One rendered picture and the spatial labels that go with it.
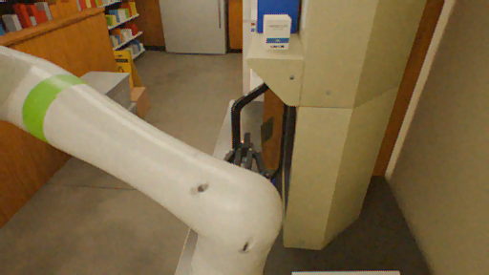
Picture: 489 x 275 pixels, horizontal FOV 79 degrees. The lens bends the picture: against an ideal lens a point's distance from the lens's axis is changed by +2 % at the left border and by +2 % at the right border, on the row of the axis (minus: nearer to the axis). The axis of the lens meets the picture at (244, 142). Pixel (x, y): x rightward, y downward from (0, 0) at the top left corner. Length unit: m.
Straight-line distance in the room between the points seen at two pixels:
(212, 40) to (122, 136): 5.35
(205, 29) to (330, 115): 5.15
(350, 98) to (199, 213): 0.41
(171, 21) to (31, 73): 5.35
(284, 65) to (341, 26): 0.12
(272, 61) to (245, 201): 0.34
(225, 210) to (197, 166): 0.07
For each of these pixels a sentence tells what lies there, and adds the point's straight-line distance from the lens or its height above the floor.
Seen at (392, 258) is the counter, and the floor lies 0.94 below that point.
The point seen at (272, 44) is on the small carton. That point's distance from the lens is 0.65.
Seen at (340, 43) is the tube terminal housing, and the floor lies 1.54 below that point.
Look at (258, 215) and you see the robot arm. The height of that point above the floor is 1.44.
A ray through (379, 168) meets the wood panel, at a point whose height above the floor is 0.98.
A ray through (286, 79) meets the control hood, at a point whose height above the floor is 1.47.
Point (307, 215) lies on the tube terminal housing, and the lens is 0.84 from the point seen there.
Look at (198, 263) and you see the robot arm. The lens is 0.43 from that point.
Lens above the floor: 1.69
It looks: 34 degrees down
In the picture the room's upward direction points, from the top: straight up
